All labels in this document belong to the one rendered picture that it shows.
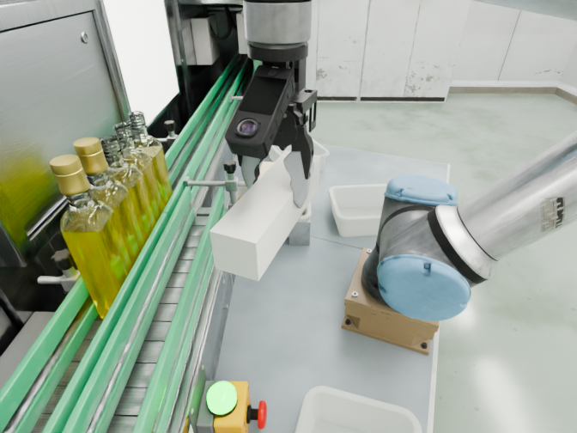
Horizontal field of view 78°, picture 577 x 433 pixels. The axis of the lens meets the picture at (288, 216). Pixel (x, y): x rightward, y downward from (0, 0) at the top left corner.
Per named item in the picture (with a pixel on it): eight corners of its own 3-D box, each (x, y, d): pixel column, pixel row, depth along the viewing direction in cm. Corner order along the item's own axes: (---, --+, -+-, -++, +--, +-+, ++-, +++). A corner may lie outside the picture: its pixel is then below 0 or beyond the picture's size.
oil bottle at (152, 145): (155, 219, 83) (132, 131, 71) (179, 219, 83) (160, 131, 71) (147, 234, 79) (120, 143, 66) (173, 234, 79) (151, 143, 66)
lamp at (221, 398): (210, 387, 56) (208, 376, 54) (239, 387, 56) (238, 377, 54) (204, 417, 52) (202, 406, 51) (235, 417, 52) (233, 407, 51)
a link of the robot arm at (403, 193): (438, 230, 71) (457, 168, 64) (446, 276, 60) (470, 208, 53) (376, 222, 74) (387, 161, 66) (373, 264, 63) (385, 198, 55)
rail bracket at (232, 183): (191, 204, 87) (182, 158, 80) (260, 206, 87) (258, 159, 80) (188, 212, 85) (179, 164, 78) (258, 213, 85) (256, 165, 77)
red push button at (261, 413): (245, 394, 57) (266, 395, 57) (246, 407, 59) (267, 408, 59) (242, 421, 53) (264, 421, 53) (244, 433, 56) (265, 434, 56)
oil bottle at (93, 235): (112, 295, 64) (71, 192, 52) (144, 295, 64) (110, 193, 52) (99, 320, 60) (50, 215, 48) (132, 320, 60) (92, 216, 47)
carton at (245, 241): (318, 187, 62) (320, 155, 59) (258, 281, 44) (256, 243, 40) (286, 180, 64) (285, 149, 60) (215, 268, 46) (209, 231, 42)
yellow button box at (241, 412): (210, 403, 61) (204, 379, 57) (254, 404, 61) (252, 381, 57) (201, 448, 56) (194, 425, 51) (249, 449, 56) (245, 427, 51)
